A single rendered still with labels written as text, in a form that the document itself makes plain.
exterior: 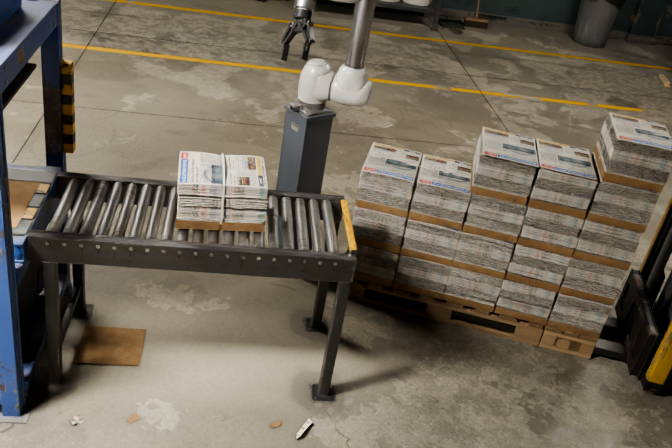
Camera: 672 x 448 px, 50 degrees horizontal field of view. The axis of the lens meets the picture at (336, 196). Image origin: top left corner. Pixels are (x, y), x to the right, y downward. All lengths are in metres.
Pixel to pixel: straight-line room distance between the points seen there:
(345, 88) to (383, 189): 0.56
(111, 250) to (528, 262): 2.13
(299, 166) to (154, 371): 1.30
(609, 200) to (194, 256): 2.03
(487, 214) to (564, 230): 0.39
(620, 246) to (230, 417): 2.10
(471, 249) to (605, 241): 0.67
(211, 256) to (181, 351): 0.82
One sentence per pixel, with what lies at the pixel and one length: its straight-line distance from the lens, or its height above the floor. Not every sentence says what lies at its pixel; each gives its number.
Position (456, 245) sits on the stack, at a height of 0.51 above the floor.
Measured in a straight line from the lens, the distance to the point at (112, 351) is 3.74.
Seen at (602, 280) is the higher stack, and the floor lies 0.51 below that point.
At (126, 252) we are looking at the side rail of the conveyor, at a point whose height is 0.76.
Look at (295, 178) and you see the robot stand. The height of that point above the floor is 0.62.
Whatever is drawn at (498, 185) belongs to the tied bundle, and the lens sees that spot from 3.75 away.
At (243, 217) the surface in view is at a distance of 3.12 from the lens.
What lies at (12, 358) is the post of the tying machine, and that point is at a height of 0.34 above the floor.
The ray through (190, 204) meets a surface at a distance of 3.08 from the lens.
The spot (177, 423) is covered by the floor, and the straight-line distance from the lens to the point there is 3.41.
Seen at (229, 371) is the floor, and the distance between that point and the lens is 3.65.
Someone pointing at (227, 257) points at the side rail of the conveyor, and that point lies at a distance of 3.05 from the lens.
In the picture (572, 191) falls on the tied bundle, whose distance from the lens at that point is 3.78.
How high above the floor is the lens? 2.51
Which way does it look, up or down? 29 degrees down
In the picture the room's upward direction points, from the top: 10 degrees clockwise
